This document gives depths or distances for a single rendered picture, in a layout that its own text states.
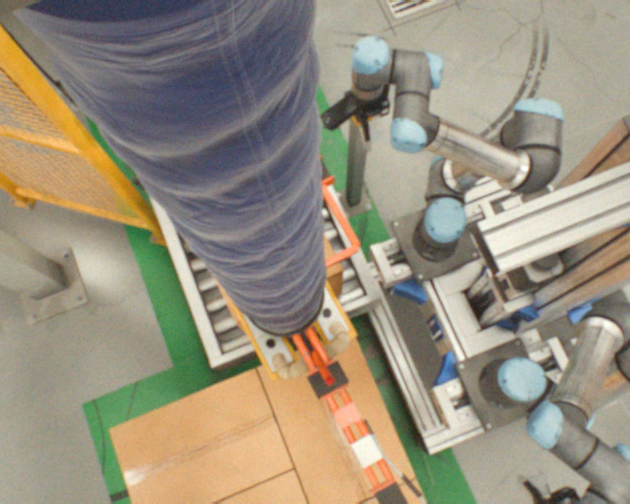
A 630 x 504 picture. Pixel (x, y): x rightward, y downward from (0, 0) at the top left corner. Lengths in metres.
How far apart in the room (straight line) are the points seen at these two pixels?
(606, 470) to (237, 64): 1.03
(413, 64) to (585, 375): 0.72
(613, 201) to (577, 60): 2.64
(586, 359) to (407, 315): 1.58
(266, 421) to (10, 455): 1.34
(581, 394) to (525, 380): 0.54
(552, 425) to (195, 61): 0.99
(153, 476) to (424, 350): 1.22
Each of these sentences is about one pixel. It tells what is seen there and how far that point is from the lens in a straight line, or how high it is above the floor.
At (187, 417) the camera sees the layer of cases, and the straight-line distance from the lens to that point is 2.59.
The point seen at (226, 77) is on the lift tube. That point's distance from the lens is 0.50.
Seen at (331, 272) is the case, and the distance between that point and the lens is 2.19.
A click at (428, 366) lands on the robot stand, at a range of 2.91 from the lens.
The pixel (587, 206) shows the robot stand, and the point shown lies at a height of 2.03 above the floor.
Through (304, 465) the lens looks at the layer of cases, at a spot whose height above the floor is 0.54.
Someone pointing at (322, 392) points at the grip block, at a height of 1.25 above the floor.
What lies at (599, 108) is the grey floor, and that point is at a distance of 3.72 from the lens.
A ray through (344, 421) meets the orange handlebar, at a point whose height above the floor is 1.25.
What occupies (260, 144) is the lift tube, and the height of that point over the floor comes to 2.52.
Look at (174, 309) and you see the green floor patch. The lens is 3.21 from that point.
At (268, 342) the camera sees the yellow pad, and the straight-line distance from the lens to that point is 1.95.
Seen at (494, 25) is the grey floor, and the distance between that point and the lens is 3.81.
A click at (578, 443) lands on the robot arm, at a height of 1.85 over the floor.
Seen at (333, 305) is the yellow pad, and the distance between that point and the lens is 1.99.
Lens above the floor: 3.08
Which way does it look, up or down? 75 degrees down
